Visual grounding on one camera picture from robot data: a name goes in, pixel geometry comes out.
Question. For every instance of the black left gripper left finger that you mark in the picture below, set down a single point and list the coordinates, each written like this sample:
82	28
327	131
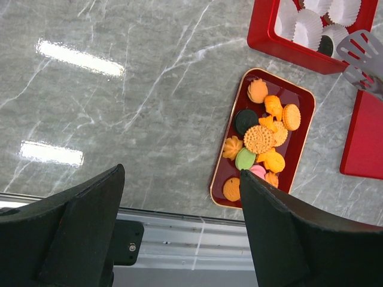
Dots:
63	239

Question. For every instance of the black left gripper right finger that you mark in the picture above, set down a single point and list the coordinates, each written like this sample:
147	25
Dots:
296	244

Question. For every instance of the orange fish cookie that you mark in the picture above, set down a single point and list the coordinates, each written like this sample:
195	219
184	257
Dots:
273	106
272	161

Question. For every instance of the black white sandwich cookie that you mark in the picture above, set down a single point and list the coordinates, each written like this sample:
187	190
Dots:
326	46

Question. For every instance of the silver slotted tongs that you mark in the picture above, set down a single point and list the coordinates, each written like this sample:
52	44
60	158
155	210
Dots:
362	51

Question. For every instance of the pink macaron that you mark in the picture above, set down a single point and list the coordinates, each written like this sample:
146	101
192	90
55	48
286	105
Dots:
258	170

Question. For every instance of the orange chip cookie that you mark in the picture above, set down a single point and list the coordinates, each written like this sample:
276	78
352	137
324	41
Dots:
231	189

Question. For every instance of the green macaron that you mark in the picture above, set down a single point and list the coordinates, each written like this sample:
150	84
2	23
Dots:
245	159

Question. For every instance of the orange ridged cookie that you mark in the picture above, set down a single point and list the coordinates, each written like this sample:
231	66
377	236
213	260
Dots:
277	127

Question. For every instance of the red box lid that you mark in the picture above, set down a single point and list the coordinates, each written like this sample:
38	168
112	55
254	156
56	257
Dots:
362	154

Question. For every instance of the large round waffle biscuit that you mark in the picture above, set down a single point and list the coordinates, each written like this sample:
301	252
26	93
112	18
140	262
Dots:
259	139

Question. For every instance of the orange swirl cookie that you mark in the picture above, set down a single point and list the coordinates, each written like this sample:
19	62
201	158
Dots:
231	147

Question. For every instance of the round orange sandwich biscuit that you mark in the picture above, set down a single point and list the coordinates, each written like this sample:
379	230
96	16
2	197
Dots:
291	117

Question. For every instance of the dark red gold-rimmed tray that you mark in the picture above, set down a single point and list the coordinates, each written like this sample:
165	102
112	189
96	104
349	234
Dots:
291	149

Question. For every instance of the orange flower cookie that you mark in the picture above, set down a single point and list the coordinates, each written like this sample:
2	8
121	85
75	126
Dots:
257	91

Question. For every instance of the white paper cup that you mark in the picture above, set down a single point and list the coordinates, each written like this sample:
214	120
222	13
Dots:
344	12
286	19
308	29
320	7
337	33

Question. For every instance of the red cookie box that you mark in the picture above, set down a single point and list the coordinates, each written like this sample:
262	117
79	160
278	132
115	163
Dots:
262	37

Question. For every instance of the aluminium table rail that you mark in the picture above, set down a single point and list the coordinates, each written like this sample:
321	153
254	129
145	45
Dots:
163	249

